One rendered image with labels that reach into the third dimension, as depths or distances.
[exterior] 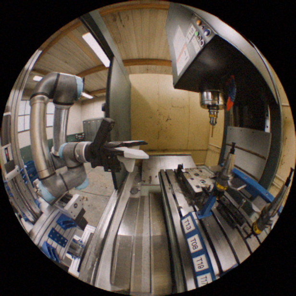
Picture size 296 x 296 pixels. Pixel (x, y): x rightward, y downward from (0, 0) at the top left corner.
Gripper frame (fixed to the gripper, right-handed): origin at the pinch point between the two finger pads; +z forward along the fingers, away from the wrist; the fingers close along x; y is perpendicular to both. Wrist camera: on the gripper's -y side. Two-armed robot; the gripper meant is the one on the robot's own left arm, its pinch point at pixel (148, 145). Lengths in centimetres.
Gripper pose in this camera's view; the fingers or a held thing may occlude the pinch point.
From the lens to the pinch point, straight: 25.8
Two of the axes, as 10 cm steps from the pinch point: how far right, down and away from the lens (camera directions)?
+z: 10.0, -0.1, 0.2
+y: 0.0, 9.7, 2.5
